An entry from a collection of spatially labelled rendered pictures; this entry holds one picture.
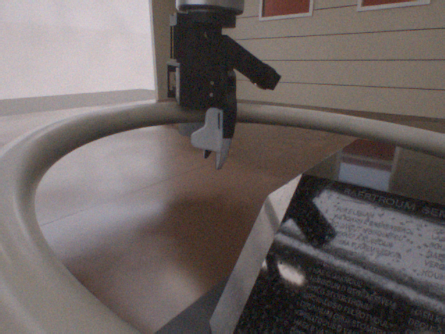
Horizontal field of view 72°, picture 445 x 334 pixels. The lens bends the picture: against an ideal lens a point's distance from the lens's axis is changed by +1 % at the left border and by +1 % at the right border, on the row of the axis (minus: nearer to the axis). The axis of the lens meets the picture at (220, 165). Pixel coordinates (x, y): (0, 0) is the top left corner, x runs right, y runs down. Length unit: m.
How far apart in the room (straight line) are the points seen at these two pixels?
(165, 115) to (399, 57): 6.52
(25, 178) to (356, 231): 0.44
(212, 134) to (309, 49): 7.00
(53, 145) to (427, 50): 6.65
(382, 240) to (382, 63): 6.45
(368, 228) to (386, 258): 0.05
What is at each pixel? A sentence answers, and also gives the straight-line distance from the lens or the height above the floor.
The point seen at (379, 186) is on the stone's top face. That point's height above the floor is 0.80.
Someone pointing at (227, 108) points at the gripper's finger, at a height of 0.93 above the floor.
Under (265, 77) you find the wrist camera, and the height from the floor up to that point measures 0.97.
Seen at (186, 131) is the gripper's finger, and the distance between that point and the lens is 0.49.
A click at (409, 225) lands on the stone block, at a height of 0.77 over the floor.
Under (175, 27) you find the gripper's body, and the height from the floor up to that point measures 1.03.
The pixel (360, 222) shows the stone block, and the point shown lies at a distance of 0.51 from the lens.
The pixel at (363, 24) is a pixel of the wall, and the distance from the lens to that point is 7.04.
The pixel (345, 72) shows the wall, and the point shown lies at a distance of 7.07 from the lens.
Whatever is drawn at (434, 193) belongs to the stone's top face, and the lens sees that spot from 0.56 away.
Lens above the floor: 0.99
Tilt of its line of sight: 19 degrees down
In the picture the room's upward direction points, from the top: straight up
